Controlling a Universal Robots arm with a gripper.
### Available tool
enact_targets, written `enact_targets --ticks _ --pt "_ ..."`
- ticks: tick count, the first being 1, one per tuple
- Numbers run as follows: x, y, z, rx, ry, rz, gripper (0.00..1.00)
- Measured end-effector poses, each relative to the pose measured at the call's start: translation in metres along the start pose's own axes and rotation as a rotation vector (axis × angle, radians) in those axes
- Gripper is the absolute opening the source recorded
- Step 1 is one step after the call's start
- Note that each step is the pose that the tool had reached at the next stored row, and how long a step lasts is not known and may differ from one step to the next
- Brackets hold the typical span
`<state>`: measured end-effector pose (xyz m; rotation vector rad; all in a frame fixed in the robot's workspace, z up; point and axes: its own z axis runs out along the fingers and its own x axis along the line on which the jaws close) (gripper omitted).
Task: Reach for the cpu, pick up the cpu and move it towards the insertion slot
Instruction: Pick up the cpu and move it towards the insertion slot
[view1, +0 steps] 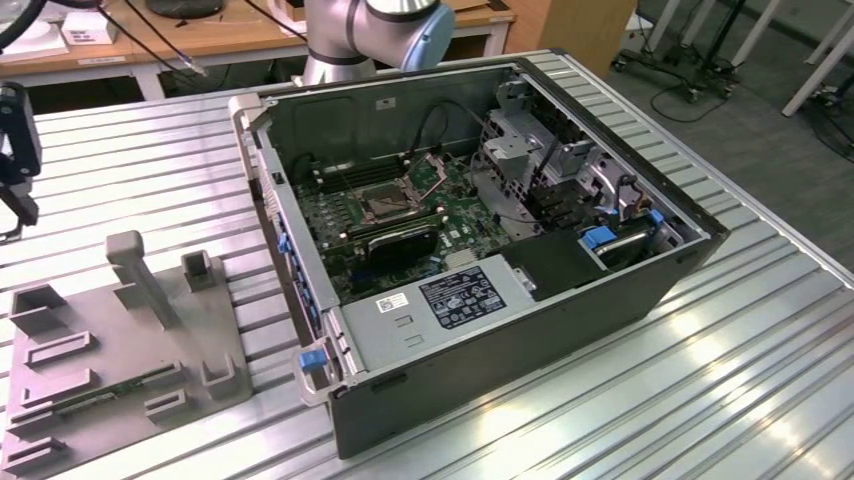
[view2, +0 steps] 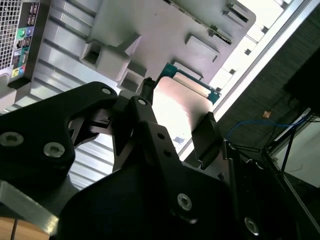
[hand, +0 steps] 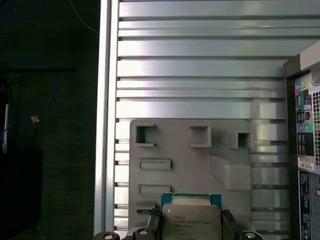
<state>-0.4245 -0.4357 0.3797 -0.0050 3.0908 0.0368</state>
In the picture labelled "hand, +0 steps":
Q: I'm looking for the silver CPU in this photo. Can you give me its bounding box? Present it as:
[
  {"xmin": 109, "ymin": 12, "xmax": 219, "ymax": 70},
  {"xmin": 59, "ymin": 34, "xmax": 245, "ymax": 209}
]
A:
[{"xmin": 160, "ymin": 192, "xmax": 222, "ymax": 240}]

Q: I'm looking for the green RAM stick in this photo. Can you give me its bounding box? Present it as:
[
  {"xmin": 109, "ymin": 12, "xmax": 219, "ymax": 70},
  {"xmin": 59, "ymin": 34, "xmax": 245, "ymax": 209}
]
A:
[{"xmin": 136, "ymin": 207, "xmax": 154, "ymax": 216}]

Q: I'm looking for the white strip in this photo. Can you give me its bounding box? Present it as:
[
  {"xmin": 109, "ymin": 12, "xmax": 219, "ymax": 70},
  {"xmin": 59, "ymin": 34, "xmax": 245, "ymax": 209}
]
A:
[{"xmin": 1, "ymin": 102, "xmax": 11, "ymax": 154}]

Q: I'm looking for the grey parts rack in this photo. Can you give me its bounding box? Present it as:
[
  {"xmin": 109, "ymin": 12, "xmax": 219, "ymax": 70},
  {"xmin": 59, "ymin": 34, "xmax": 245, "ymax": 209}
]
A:
[{"xmin": 128, "ymin": 119, "xmax": 253, "ymax": 226}]

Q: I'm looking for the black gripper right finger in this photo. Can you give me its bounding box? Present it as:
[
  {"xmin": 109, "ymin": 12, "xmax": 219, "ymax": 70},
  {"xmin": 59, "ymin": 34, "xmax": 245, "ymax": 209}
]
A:
[{"xmin": 221, "ymin": 209, "xmax": 263, "ymax": 240}]

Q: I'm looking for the blue cable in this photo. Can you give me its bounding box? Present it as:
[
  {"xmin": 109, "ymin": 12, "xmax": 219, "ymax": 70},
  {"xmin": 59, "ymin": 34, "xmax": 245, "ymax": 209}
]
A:
[{"xmin": 0, "ymin": 56, "xmax": 57, "ymax": 146}]

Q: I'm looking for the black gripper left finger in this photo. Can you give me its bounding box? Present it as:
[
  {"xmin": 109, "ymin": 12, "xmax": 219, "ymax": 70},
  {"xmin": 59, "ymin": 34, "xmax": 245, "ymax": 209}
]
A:
[{"xmin": 93, "ymin": 207, "xmax": 163, "ymax": 240}]

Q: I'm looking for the black open PC case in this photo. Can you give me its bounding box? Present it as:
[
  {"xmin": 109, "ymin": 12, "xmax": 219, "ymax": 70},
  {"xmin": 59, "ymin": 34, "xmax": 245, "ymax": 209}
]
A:
[{"xmin": 283, "ymin": 39, "xmax": 320, "ymax": 240}]

